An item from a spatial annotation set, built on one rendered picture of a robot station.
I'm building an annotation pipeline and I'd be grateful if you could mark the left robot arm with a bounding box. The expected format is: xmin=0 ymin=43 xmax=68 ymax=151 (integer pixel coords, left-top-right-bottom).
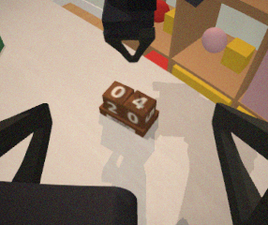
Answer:
xmin=127 ymin=0 xmax=203 ymax=11

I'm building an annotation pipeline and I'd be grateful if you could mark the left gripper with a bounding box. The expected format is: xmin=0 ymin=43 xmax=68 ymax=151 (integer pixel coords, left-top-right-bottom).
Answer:
xmin=101 ymin=0 xmax=156 ymax=63

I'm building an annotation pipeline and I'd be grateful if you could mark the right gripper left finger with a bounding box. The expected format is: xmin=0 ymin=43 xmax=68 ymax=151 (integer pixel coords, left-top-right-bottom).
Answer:
xmin=0 ymin=103 xmax=52 ymax=184

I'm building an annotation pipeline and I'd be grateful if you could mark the brown wooden number cube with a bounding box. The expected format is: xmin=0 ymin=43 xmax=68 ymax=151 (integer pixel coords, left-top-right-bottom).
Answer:
xmin=123 ymin=90 xmax=156 ymax=129
xmin=102 ymin=81 xmax=134 ymax=118

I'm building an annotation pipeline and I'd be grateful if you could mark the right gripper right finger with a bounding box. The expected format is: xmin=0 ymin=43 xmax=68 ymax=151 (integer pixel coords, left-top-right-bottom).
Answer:
xmin=212 ymin=103 xmax=268 ymax=225

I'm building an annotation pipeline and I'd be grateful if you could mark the brown wooden tray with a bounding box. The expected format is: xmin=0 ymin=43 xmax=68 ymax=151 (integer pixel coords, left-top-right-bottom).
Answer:
xmin=99 ymin=103 xmax=159 ymax=137

